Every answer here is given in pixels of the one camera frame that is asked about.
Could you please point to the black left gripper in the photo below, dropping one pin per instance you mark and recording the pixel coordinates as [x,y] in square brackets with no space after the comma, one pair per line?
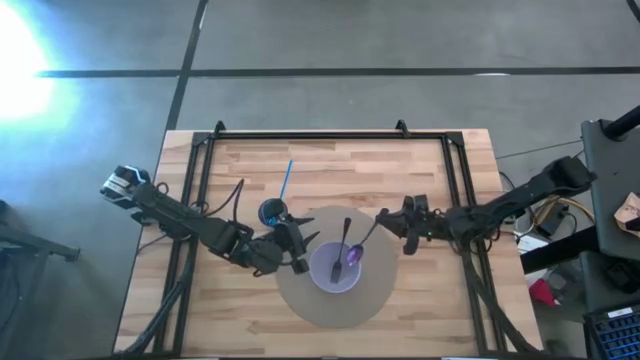
[280,250]

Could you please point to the blue glass cup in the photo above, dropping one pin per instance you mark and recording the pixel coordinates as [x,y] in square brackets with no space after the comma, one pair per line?
[267,210]

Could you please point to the black fork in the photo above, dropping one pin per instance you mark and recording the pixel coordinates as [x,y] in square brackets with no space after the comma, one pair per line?
[336,272]

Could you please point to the grey cart top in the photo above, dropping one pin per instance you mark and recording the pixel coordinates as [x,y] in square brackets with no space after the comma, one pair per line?
[610,175]

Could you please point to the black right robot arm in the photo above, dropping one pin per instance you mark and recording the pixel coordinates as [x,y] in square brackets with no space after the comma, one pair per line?
[525,192]

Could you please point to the white paper sheet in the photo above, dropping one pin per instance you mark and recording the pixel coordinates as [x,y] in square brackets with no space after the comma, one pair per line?
[530,243]

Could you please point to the blue drinking straw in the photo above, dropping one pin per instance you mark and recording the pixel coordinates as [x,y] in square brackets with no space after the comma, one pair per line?
[286,180]

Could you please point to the black pole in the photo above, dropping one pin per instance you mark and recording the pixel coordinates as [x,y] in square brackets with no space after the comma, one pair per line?
[625,125]

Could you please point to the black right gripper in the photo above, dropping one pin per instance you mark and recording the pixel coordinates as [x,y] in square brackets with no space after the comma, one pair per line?
[425,225]

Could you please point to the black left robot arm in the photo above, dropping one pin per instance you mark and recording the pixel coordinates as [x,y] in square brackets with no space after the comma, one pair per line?
[175,215]

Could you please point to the black power box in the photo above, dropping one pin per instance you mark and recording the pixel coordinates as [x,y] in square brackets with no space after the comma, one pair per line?
[552,222]

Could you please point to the red item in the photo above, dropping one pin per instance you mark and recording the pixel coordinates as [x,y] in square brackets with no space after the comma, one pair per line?
[541,292]

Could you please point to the black metal table frame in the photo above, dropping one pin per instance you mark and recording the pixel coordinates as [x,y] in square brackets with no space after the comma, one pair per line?
[325,135]

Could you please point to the black metal stand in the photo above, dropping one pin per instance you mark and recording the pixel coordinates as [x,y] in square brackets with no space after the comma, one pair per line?
[30,242]

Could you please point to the pale lilac bowl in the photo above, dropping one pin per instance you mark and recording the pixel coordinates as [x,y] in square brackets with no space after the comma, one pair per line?
[320,275]

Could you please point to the black beam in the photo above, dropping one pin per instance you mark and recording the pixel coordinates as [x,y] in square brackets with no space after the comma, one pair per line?
[560,250]

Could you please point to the round beige placemat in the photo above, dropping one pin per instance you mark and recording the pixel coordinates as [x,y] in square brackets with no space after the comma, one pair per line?
[300,300]

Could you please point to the iridescent purple spoon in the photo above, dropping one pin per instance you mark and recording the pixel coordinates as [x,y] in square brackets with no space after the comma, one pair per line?
[354,255]

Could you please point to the crumpled brown paper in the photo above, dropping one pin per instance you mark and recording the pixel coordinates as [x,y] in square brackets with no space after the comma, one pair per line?
[629,212]

